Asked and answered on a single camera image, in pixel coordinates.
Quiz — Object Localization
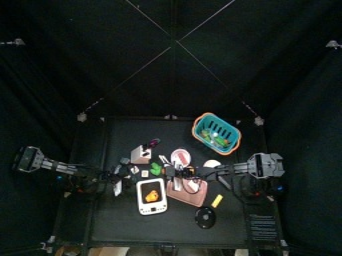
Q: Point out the green toy figure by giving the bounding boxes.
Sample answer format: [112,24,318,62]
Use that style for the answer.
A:
[148,162,164,177]

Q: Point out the pink and white box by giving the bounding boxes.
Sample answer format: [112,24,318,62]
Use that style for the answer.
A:
[130,144,154,165]

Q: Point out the white toy food slice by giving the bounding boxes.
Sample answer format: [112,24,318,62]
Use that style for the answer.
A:
[187,179,202,193]

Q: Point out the white round toy container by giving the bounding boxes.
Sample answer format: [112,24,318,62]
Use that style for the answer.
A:
[170,148,192,168]

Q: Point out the pink cutting board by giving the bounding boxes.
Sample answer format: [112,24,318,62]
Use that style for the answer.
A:
[166,176,210,208]

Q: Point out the yellow toy food piece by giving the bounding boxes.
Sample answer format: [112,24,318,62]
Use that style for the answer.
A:
[144,189,160,203]

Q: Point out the white toy kitchen scale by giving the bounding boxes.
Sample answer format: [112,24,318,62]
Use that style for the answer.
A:
[135,177,170,217]

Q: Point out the purple toy item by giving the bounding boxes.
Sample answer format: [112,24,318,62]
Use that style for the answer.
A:
[147,138,162,150]

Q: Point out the small yellow block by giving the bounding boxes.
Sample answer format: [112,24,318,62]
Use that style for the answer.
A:
[210,193,224,209]

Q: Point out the black round disc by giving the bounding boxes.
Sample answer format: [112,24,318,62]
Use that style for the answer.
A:
[194,206,218,230]

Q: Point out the green toy vegetable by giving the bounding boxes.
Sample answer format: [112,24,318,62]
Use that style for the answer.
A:
[199,129,214,141]
[214,136,232,148]

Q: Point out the teal basket orange rim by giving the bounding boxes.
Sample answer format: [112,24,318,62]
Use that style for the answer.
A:
[191,112,243,157]

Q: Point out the beige cardboard piece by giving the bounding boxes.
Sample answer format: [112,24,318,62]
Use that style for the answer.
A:
[87,246,131,256]

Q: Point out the white toy pan gray handle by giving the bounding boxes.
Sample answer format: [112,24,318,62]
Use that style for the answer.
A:
[203,159,234,191]

